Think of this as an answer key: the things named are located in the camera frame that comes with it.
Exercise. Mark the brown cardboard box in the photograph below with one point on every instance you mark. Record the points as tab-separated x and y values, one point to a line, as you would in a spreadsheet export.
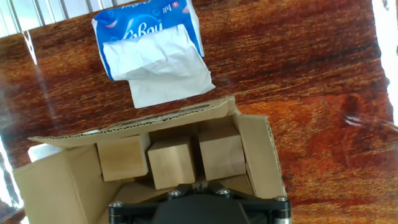
62	186

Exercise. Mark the blue tissue pack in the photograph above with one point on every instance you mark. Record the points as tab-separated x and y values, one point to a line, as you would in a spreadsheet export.
155	68

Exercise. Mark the silver digital kitchen scale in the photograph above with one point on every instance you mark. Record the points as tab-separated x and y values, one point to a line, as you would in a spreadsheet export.
42	152

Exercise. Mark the wood grain table mat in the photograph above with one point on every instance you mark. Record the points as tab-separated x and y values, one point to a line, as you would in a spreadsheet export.
311	77

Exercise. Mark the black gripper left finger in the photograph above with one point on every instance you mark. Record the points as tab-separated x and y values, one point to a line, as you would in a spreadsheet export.
140	207

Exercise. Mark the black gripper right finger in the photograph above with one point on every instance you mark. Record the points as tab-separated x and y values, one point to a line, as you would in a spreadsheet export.
264	207

